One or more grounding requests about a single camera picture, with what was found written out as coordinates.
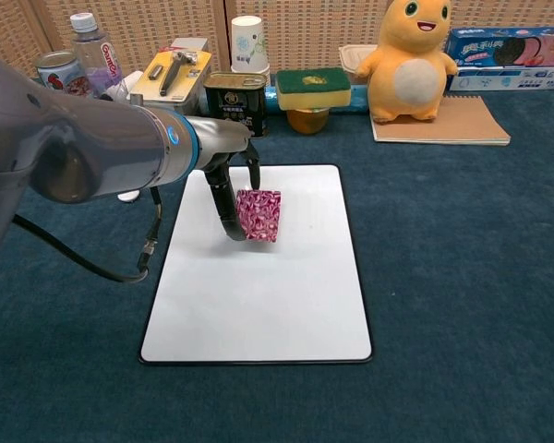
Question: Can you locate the white and blue wrap box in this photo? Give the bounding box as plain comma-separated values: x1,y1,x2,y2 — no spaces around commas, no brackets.
447,66,554,92

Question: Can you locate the blue Oreo cookie box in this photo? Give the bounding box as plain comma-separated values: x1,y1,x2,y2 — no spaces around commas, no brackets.
444,26,554,70

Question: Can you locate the brown spiral notebook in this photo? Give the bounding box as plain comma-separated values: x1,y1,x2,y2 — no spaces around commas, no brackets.
371,95,512,147

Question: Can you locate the white box with red tab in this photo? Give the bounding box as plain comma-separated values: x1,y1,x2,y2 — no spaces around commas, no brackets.
168,36,210,54

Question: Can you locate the beige plastic food container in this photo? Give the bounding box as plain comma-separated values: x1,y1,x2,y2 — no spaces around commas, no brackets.
338,43,379,87

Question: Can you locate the white rectangular board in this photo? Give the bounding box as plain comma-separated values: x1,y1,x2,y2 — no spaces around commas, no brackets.
138,164,374,365

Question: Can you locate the black luncheon meat can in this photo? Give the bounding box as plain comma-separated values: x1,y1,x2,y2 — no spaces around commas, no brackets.
203,71,269,138

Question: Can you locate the white printed paper cup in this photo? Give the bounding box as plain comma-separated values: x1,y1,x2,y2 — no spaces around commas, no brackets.
230,15,271,87

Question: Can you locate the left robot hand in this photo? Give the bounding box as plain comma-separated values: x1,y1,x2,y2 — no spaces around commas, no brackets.
196,115,263,243

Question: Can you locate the small translucent plastic cup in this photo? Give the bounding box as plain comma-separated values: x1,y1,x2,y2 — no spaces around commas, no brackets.
102,72,143,102

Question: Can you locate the magenta patterned card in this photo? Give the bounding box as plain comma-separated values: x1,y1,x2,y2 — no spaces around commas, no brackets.
235,187,283,244

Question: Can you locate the white rectangular storage box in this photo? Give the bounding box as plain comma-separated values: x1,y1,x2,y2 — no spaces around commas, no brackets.
128,93,204,119

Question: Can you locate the yellow plush toy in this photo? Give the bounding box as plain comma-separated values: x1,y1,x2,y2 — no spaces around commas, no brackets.
354,0,460,125

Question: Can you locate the razor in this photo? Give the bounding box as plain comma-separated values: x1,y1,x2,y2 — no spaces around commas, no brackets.
128,49,212,103

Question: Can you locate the woven rattan folding screen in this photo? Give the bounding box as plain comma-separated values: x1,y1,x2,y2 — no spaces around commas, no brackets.
0,0,554,79

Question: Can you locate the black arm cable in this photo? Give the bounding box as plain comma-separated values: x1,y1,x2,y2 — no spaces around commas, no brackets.
12,186,163,283

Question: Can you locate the green and yellow sponge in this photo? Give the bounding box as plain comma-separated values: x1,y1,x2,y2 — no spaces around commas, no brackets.
275,66,354,112

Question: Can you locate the clear plastic water bottle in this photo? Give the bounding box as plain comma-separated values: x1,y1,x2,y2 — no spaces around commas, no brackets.
69,12,124,101

